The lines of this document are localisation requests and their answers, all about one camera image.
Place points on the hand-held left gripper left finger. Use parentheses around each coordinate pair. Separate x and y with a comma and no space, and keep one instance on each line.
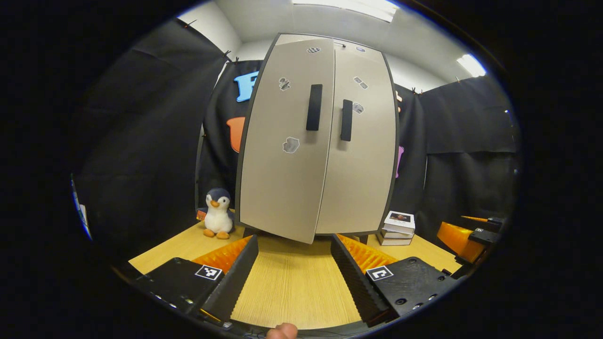
(233,282)

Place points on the grey cabinet door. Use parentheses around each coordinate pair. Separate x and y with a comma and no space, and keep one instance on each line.
(282,188)
(362,188)

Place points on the small orange box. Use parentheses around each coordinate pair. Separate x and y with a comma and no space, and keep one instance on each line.
(201,215)

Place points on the grey shoe cabinet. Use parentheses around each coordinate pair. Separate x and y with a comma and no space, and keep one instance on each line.
(359,238)

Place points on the black backdrop cloth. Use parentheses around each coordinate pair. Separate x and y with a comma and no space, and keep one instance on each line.
(141,141)

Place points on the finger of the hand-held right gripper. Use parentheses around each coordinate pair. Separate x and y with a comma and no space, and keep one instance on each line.
(457,238)
(492,221)

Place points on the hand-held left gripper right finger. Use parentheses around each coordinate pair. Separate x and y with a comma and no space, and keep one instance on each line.
(355,282)

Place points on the white blue board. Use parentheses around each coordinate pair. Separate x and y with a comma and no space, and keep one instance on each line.
(81,209)

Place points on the penguin plush toy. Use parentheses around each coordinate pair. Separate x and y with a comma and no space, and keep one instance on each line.
(218,216)

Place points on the photo cover white book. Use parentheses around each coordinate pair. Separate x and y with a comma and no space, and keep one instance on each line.
(400,219)

